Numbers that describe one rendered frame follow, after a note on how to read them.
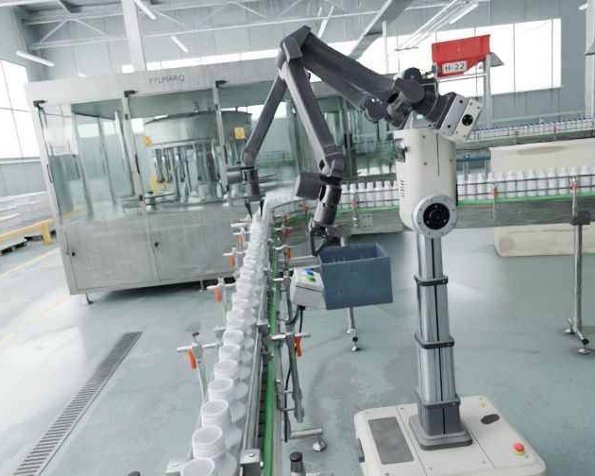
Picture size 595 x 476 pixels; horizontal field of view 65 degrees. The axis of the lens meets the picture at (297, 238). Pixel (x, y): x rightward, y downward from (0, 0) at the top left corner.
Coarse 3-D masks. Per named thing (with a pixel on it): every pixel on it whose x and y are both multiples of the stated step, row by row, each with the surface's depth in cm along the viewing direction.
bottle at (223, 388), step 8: (216, 384) 69; (224, 384) 69; (232, 384) 67; (216, 392) 66; (224, 392) 66; (232, 392) 67; (232, 400) 67; (232, 408) 67; (240, 408) 68; (232, 416) 66; (240, 416) 67; (240, 424) 67; (248, 440) 69; (248, 448) 69
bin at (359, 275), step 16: (304, 256) 235; (320, 256) 240; (336, 256) 240; (352, 256) 240; (368, 256) 241; (384, 256) 219; (320, 272) 225; (336, 272) 210; (352, 272) 210; (368, 272) 211; (384, 272) 211; (336, 288) 212; (352, 288) 212; (368, 288) 212; (384, 288) 213; (336, 304) 213; (352, 304) 213; (368, 304) 214
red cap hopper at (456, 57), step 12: (480, 36) 721; (432, 48) 757; (444, 48) 740; (456, 48) 736; (468, 48) 731; (480, 48) 725; (432, 60) 747; (444, 60) 742; (456, 60) 740; (468, 60) 736; (480, 60) 732; (444, 72) 751; (456, 72) 747; (480, 72) 734; (480, 120) 749
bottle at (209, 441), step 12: (204, 432) 57; (216, 432) 57; (192, 444) 55; (204, 444) 54; (216, 444) 55; (204, 456) 55; (216, 456) 55; (228, 456) 57; (216, 468) 55; (228, 468) 56
